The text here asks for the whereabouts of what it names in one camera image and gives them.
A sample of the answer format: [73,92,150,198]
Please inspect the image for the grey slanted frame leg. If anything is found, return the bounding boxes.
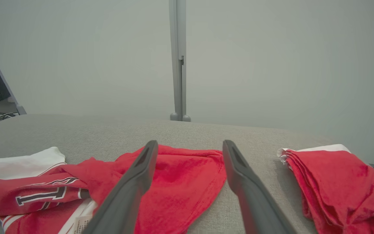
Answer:
[0,29,27,116]

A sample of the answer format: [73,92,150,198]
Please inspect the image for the grey vertical partition post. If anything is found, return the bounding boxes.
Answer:
[168,0,191,122]

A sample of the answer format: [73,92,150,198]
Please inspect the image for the red garment with white lining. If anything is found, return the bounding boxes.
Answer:
[277,144,374,234]

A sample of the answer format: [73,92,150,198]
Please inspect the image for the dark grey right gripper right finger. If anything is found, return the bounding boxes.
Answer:
[222,139,298,234]

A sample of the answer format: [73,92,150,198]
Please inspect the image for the red white number 23 jersey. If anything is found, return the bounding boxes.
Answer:
[0,145,227,234]

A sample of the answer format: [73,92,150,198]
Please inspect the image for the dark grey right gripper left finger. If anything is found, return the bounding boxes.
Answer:
[81,140,159,234]

